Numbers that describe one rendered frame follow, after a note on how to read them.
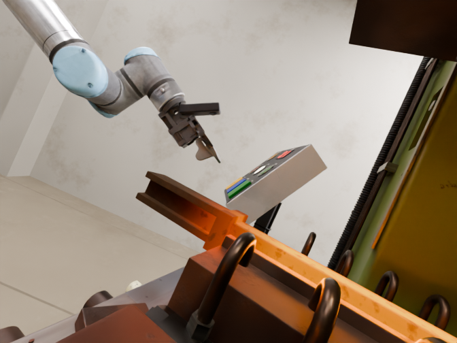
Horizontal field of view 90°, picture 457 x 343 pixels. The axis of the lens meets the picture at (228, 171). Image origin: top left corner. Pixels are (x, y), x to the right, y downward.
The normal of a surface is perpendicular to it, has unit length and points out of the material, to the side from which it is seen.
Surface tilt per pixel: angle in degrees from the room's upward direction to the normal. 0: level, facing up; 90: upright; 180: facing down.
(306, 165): 90
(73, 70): 92
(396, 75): 90
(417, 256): 90
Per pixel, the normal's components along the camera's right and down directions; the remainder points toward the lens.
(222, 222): -0.37, -0.16
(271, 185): 0.04, 0.03
